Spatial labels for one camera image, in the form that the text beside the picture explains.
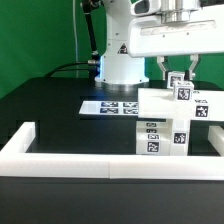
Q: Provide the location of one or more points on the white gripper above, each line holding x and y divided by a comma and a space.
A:
175, 27

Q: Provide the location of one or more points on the white tagged cube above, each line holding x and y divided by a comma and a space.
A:
173, 76
183, 90

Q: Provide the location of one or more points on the white chair back part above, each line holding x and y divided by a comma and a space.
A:
159, 103

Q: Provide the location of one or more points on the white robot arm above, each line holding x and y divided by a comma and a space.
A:
118, 69

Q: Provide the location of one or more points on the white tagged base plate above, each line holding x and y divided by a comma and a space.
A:
109, 108

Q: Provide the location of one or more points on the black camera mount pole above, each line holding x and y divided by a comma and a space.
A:
88, 6

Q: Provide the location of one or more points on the white U-shaped fence frame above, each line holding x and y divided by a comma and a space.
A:
17, 161

